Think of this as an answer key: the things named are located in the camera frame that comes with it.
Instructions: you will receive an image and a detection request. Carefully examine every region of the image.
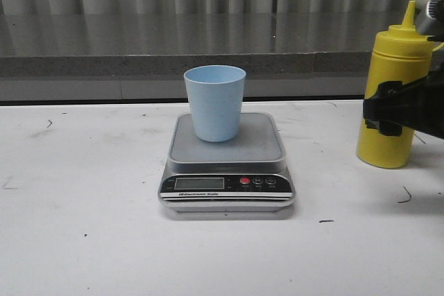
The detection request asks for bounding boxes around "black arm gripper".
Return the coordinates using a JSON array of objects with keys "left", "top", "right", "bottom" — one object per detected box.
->
[{"left": 363, "top": 0, "right": 444, "bottom": 137}]

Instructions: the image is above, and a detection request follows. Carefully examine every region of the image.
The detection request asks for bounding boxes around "yellow squeeze bottle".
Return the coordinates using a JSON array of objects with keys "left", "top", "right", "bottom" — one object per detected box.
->
[{"left": 357, "top": 1, "right": 443, "bottom": 168}]

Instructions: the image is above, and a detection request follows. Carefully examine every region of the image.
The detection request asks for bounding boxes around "light blue plastic cup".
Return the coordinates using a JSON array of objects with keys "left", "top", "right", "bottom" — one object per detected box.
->
[{"left": 184, "top": 65, "right": 246, "bottom": 142}]

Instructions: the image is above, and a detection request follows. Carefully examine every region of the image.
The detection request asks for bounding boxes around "silver digital kitchen scale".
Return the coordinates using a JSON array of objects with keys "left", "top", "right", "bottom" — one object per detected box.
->
[{"left": 157, "top": 112, "right": 296, "bottom": 214}]

